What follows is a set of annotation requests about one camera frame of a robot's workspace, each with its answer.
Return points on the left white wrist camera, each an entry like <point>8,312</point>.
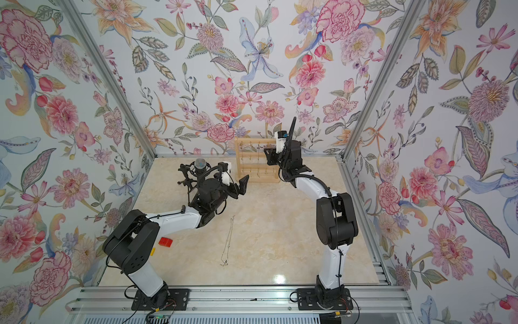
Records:
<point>226,177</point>

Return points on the black microphone with mesh head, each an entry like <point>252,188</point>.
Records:
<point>201,166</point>

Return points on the wooden jewelry display stand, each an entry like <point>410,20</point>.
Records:
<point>251,160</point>

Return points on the red toy brick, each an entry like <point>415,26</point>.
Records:
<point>165,242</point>

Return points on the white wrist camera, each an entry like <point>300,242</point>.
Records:
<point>281,138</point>
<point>226,177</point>

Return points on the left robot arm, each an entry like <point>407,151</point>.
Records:
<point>115,247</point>

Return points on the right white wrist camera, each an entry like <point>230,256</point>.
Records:
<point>281,138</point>

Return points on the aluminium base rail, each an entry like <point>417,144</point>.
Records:
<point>237,300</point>

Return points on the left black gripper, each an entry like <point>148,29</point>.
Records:
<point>241,189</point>

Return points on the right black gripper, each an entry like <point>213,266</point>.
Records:
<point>272,158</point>

